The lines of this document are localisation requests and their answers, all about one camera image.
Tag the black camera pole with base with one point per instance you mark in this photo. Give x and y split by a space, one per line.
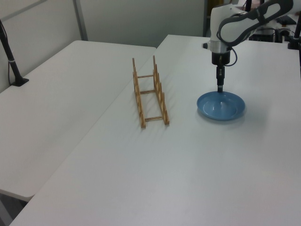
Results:
13 67

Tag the wooden plate rack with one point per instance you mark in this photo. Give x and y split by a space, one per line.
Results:
139 106

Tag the grey partition post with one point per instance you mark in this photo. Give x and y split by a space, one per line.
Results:
80 18

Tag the white side table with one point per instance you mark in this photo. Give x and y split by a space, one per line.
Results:
58 94

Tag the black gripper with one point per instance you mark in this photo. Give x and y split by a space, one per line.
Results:
220 58

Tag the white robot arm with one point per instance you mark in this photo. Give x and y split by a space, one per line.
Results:
235 26

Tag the blue round plate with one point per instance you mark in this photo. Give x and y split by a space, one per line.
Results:
211 106

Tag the black pole with clamp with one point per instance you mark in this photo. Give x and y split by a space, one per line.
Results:
296 30

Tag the black electronics box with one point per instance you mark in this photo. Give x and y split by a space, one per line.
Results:
265 33

